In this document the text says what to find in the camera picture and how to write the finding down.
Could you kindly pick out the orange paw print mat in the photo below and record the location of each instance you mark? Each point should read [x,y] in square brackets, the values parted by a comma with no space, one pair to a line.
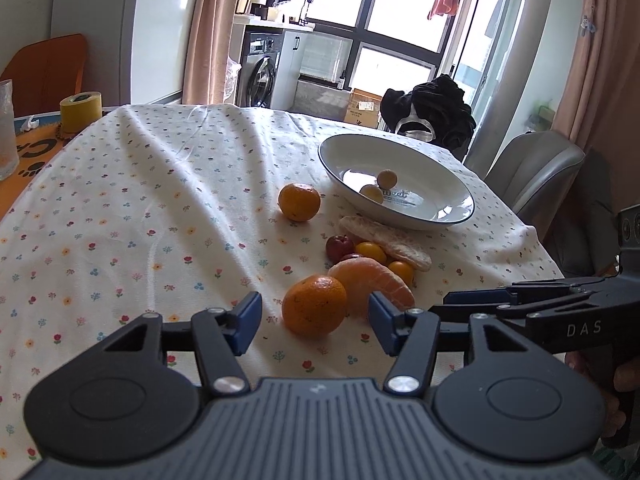
[35,155]

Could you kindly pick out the cardboard box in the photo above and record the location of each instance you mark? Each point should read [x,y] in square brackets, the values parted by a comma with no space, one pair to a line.
[364,107]

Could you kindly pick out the large window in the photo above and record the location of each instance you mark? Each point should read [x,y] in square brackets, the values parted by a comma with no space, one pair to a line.
[390,5]

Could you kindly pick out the person's right hand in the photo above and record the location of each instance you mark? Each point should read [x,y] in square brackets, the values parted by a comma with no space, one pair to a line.
[627,375]

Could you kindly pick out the black clothing pile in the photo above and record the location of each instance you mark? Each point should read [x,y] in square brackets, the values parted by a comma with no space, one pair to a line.
[440,107]

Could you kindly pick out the yellow tape roll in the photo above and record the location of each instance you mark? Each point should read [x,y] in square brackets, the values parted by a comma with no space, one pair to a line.
[81,110]

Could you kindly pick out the grey padded chair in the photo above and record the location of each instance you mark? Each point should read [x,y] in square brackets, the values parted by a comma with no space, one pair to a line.
[535,170]

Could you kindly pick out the frosted glass cup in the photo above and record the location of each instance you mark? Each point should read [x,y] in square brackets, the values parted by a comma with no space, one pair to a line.
[7,130]

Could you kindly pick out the whole mandarin orange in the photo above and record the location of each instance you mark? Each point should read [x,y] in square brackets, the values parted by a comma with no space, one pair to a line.
[314,312]
[299,201]

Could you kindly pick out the peeled mandarin orange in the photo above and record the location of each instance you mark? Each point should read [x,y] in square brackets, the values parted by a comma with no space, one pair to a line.
[372,282]

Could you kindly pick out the small kumquat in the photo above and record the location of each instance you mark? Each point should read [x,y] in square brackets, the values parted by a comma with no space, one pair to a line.
[401,271]
[370,251]

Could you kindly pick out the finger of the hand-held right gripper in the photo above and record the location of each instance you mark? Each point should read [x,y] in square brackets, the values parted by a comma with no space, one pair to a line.
[460,312]
[475,297]

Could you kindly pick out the brown longan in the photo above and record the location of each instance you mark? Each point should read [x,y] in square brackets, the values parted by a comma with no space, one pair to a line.
[371,194]
[386,179]

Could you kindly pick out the floral white tablecloth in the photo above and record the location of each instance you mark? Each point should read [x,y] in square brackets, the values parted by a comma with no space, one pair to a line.
[150,220]

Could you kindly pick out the silver washing machine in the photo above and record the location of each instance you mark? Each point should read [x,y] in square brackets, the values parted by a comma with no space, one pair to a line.
[260,72]

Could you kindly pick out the white bowl with dark rim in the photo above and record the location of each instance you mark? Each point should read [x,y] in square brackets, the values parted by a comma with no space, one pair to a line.
[425,170]

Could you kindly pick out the orange chair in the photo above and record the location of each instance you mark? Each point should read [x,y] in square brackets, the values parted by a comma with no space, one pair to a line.
[47,72]

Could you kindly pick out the crumpled white tissue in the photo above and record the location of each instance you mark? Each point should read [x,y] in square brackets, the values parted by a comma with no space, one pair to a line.
[32,122]

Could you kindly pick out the small red apple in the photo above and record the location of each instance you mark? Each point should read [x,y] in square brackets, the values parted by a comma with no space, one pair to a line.
[340,248]

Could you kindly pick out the clear plastic bag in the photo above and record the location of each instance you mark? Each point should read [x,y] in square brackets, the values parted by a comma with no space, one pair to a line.
[232,77]

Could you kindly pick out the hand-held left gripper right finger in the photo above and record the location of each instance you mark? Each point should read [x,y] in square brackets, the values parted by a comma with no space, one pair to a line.
[382,317]

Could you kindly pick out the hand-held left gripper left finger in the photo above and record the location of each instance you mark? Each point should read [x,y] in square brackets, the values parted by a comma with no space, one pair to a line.
[247,320]

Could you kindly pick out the white cabinet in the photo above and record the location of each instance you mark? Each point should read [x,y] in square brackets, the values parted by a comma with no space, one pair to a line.
[292,67]

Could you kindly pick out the white refrigerator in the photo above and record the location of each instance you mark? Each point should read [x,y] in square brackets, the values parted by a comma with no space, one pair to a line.
[95,20]

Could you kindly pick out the beige curtain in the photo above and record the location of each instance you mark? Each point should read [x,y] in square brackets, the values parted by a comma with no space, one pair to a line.
[212,30]

